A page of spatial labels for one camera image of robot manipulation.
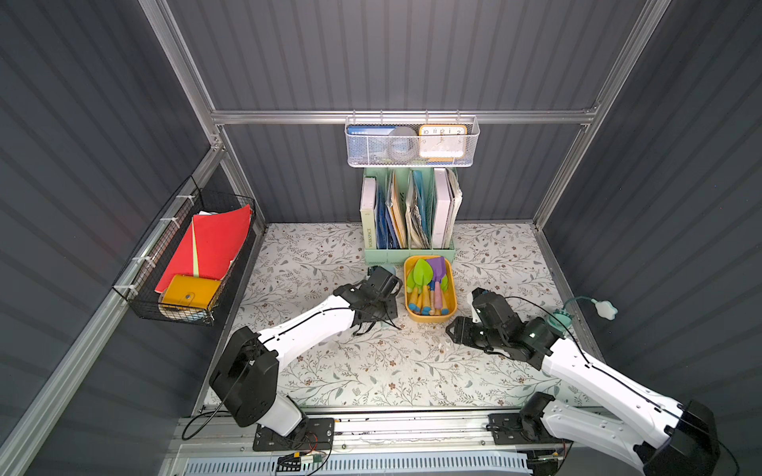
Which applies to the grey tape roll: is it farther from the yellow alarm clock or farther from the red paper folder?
the red paper folder

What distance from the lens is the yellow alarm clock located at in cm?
89

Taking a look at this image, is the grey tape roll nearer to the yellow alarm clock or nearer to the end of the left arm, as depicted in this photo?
the yellow alarm clock

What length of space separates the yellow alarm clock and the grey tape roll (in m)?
0.02

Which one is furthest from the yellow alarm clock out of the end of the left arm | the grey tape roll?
the end of the left arm

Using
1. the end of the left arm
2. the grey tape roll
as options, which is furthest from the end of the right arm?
the grey tape roll

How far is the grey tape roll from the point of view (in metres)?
0.87

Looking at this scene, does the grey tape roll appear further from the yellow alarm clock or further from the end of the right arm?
the end of the right arm
